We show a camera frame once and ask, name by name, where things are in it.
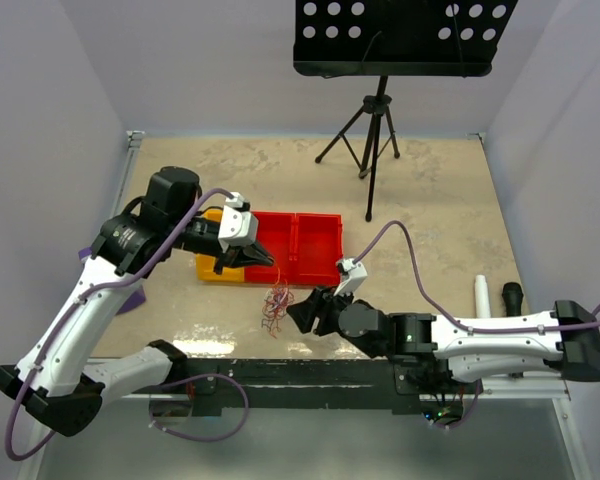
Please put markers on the white cylinder post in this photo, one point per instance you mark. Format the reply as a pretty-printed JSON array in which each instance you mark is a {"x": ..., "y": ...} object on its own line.
[{"x": 482, "y": 297}]

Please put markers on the purple holder block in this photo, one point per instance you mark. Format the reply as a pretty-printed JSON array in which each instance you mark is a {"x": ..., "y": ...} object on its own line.
[{"x": 135, "y": 300}]

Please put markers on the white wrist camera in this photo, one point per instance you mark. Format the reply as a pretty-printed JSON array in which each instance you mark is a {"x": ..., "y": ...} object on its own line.
[
  {"x": 352, "y": 274},
  {"x": 238, "y": 225}
]

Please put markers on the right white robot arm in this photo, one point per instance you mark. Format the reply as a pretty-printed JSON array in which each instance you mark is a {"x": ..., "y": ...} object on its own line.
[{"x": 564, "y": 339}]

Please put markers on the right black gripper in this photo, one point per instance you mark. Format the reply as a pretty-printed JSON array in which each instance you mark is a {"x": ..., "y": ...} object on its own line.
[{"x": 320, "y": 304}]

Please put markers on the aluminium left rail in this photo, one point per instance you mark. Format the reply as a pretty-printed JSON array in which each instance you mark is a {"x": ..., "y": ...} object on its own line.
[{"x": 132, "y": 141}]

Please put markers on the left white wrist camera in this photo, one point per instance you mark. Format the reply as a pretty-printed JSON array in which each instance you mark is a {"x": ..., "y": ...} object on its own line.
[{"x": 238, "y": 225}]

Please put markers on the yellow plastic bin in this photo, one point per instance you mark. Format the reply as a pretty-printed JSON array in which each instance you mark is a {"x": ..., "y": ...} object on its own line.
[{"x": 205, "y": 264}]

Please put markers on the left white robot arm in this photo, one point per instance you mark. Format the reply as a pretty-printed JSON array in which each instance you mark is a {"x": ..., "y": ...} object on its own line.
[{"x": 54, "y": 382}]

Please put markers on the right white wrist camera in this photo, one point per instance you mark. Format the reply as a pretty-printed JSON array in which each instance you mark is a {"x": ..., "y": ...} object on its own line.
[{"x": 352, "y": 274}]

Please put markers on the aluminium rail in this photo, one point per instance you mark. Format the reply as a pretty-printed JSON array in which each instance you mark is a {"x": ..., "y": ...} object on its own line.
[
  {"x": 530, "y": 387},
  {"x": 132, "y": 141}
]

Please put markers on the red double compartment bin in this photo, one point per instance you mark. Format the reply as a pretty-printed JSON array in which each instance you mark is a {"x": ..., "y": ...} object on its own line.
[{"x": 305, "y": 247}]

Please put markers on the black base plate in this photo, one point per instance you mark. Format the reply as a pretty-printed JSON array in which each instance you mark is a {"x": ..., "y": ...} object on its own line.
[{"x": 211, "y": 396}]

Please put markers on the aluminium front rail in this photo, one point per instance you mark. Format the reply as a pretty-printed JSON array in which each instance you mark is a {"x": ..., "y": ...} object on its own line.
[{"x": 530, "y": 387}]

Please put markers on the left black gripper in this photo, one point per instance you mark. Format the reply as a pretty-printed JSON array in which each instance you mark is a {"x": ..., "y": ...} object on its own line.
[{"x": 245, "y": 256}]

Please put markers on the black cylinder post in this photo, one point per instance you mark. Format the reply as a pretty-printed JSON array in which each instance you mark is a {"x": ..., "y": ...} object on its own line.
[{"x": 512, "y": 296}]

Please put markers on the black music stand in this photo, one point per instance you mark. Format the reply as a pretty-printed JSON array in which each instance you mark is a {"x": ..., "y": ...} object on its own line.
[{"x": 385, "y": 39}]

